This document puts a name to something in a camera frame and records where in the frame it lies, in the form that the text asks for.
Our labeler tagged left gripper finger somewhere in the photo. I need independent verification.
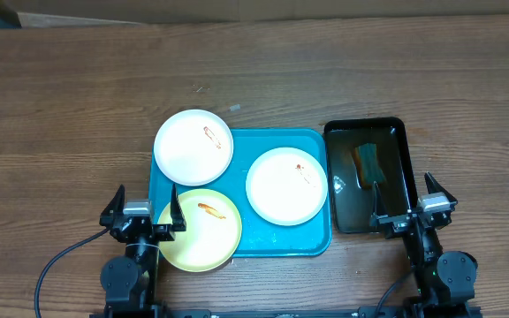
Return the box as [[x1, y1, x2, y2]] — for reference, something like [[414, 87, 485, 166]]
[[170, 184, 186, 231], [100, 185, 125, 217]]

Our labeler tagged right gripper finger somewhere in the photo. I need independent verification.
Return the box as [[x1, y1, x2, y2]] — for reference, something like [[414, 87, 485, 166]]
[[424, 172, 458, 206], [372, 182, 388, 217]]

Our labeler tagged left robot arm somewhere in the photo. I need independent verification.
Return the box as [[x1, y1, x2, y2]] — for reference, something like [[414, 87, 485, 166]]
[[99, 186, 186, 318]]

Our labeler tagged green orange sponge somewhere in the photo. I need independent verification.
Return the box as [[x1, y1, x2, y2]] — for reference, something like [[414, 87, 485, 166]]
[[352, 143, 386, 189]]

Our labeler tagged yellow plate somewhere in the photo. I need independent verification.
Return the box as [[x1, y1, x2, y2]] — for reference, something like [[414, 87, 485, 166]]
[[159, 189, 242, 272]]

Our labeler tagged blue plastic tray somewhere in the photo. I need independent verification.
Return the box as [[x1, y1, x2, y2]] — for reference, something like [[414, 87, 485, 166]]
[[148, 127, 333, 259]]

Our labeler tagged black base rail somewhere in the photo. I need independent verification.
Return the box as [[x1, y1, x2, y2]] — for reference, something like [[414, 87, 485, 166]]
[[88, 306, 483, 318]]

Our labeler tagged white plate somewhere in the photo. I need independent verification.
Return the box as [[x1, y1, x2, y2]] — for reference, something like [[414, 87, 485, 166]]
[[153, 110, 234, 186], [246, 148, 328, 226]]

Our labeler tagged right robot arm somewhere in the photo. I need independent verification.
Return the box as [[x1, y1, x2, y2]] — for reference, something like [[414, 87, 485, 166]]
[[370, 172, 480, 317]]

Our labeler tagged black water tray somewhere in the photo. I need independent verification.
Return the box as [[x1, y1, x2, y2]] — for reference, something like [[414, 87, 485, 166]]
[[323, 117, 418, 234]]

